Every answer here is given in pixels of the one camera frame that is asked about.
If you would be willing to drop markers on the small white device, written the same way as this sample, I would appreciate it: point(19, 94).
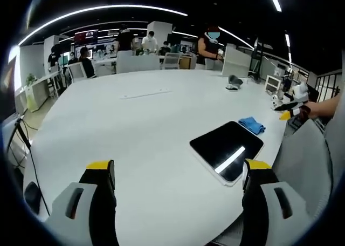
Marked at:
point(275, 101)

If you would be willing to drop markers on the black tablet with white edge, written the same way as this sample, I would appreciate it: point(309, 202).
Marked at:
point(226, 146)

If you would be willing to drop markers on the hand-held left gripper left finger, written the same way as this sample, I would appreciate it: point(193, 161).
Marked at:
point(78, 211)

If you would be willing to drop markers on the black metal rack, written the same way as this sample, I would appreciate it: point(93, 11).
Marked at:
point(258, 58)

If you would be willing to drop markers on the wall display screen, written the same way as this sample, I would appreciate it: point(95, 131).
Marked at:
point(85, 37)

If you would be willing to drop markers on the white open cabinet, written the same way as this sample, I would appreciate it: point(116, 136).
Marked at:
point(273, 83)

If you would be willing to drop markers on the white side desk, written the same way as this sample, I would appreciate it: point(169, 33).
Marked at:
point(40, 88)

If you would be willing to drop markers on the grey and white headset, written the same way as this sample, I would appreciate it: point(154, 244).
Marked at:
point(234, 82)

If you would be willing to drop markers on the black railing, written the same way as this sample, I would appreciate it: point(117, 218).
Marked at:
point(330, 85)

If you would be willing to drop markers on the blue cleaning cloth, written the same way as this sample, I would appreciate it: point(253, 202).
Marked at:
point(252, 124)

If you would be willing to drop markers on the long ceiling light strip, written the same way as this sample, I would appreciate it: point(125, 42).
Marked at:
point(102, 10)

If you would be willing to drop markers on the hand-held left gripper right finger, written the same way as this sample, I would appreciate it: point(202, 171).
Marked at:
point(265, 211)

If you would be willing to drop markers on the green potted plant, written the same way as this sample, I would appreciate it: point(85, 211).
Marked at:
point(31, 79)

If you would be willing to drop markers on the wide white desk partition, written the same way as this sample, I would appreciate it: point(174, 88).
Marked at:
point(137, 64)

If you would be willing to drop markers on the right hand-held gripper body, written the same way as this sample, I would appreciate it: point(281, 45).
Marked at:
point(300, 93)

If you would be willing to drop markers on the white mesh office chair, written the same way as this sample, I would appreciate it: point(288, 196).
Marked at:
point(171, 60)

